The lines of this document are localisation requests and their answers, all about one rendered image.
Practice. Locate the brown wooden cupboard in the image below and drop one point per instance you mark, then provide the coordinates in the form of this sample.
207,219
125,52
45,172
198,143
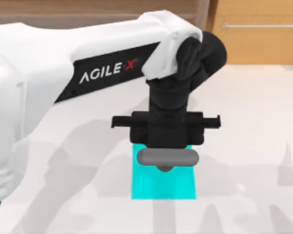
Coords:
88,11

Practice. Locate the pale grey rounded box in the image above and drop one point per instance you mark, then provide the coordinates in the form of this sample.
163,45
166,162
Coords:
168,157

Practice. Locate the flat cyan square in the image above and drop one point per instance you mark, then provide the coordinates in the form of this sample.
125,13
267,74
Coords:
162,184

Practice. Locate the pale wooden door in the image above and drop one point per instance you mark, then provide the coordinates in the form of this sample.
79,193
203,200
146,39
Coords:
258,46

